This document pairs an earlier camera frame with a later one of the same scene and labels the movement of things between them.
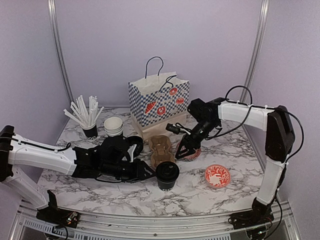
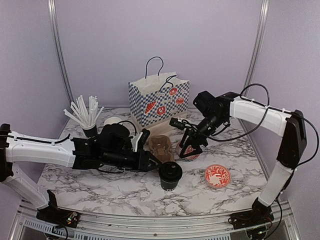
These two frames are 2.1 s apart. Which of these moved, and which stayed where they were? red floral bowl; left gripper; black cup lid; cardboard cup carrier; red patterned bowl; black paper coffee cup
Moved: left gripper; black paper coffee cup
Stayed: red floral bowl; red patterned bowl; cardboard cup carrier; black cup lid
